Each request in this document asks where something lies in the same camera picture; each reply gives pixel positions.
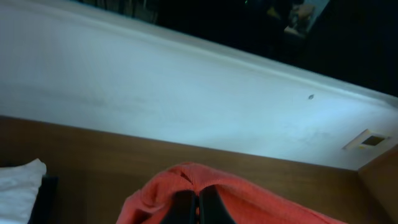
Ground folded black garment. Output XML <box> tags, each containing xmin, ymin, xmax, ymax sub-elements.
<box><xmin>28</xmin><ymin>175</ymin><xmax>58</xmax><ymax>224</ymax></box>

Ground red orange t-shirt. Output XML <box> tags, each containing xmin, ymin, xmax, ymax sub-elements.
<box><xmin>117</xmin><ymin>163</ymin><xmax>337</xmax><ymax>224</ymax></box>

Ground white wall outlet plate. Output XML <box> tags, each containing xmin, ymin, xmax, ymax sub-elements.
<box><xmin>342</xmin><ymin>129</ymin><xmax>391</xmax><ymax>151</ymax></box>

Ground folded white t-shirt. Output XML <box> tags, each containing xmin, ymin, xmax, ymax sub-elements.
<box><xmin>1</xmin><ymin>159</ymin><xmax>47</xmax><ymax>224</ymax></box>

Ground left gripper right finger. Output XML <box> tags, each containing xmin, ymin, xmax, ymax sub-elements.
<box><xmin>199</xmin><ymin>185</ymin><xmax>236</xmax><ymax>224</ymax></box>

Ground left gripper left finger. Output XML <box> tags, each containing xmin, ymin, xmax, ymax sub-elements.
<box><xmin>160</xmin><ymin>190</ymin><xmax>197</xmax><ymax>224</ymax></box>

